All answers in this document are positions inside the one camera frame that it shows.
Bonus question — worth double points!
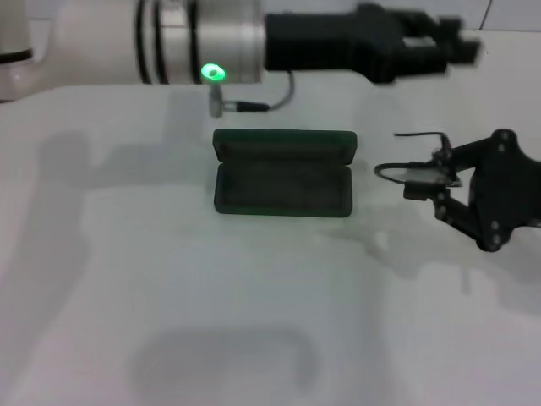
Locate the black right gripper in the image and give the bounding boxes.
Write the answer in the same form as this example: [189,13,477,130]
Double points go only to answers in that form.
[402,128,541,253]

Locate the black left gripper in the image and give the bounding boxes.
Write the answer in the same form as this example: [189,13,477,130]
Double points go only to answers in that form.
[265,3,484,84]

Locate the black glasses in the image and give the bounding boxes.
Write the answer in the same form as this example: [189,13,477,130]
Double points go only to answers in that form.
[374,131,464,191]

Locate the green glasses case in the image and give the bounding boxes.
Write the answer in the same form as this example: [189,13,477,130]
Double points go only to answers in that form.
[212,129,358,219]

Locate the left arm grey cable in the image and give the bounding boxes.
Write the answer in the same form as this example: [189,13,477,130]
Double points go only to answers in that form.
[208,70,296,118]

